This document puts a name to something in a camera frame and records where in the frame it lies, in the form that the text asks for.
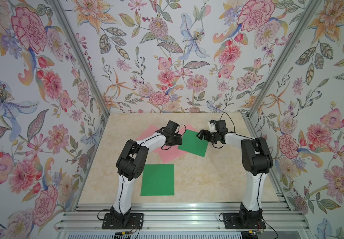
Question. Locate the aluminium rail frame front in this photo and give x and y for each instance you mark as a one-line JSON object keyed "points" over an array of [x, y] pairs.
{"points": [[200, 219]]}

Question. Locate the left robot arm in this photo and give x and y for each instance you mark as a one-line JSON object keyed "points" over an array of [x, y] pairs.
{"points": [[131, 164]]}

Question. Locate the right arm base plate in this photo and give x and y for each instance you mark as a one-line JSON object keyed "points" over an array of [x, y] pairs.
{"points": [[243, 222]]}

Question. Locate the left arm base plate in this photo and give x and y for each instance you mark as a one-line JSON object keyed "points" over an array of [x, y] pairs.
{"points": [[131, 221]]}

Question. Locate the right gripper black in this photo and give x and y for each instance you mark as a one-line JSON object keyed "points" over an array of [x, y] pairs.
{"points": [[206, 136]]}

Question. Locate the pink paper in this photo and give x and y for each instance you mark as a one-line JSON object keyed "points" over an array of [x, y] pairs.
{"points": [[148, 132], [170, 154]]}

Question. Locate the left corner aluminium post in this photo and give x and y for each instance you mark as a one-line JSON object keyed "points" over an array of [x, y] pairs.
{"points": [[79, 55]]}

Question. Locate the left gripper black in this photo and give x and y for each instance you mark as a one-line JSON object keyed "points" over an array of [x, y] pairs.
{"points": [[179, 140]]}

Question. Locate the green paper hidden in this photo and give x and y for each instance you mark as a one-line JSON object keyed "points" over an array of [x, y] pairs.
{"points": [[192, 144]]}

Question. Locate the green paper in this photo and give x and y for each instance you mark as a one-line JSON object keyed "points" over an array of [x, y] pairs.
{"points": [[158, 180]]}

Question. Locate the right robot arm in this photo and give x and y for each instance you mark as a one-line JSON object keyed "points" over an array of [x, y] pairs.
{"points": [[256, 160]]}

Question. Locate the corner aluminium post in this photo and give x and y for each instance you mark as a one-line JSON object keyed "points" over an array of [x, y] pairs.
{"points": [[303, 21], [79, 55]]}

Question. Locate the pink paper middle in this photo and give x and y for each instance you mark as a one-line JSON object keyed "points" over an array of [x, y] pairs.
{"points": [[170, 154]]}

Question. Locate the right corner aluminium post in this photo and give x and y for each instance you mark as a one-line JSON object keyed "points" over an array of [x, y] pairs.
{"points": [[303, 21]]}

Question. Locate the pink paper left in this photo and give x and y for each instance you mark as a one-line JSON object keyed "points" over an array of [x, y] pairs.
{"points": [[148, 132]]}

